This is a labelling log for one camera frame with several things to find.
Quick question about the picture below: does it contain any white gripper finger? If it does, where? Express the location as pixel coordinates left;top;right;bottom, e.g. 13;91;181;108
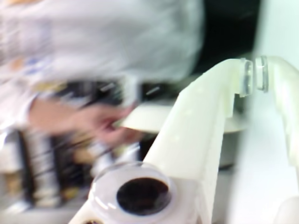
255;55;299;167
70;57;255;224

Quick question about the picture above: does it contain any plastic googly eye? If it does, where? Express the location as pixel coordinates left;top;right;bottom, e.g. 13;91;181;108
90;162;178;222

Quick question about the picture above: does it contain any person bare hand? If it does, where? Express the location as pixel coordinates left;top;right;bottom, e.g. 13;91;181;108
29;98;140;151

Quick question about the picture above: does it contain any person gray shirt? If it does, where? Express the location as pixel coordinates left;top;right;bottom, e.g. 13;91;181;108
0;0;203;117

